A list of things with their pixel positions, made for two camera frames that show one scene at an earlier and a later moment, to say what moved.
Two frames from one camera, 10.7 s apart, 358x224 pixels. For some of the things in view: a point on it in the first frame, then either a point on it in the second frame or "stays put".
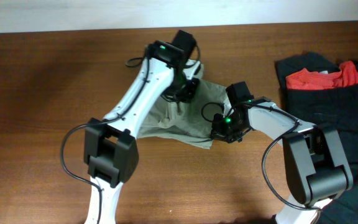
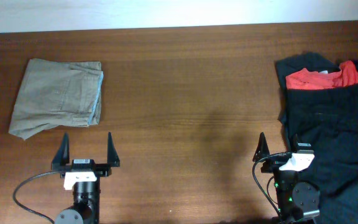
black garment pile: (352, 110) stays put
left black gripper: (186, 94) to (103, 168)
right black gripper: (217, 132) to (274, 163)
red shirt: (348, 75) stays put
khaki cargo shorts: (192, 124) to (57, 93)
